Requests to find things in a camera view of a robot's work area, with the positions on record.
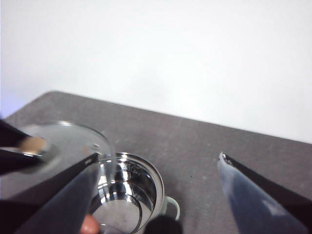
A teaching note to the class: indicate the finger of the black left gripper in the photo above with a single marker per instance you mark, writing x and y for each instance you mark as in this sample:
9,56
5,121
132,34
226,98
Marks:
8,136
14,162

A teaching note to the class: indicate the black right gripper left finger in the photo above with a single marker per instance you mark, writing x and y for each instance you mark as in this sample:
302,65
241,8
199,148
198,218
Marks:
48,207

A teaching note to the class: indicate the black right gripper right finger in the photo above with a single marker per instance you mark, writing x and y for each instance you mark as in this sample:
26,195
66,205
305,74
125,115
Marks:
263,207

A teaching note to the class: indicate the glass lid with green knob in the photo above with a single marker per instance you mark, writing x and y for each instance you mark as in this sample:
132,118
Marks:
73,139

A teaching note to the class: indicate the pale green electric pot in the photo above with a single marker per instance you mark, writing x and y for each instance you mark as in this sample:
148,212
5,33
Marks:
136,195

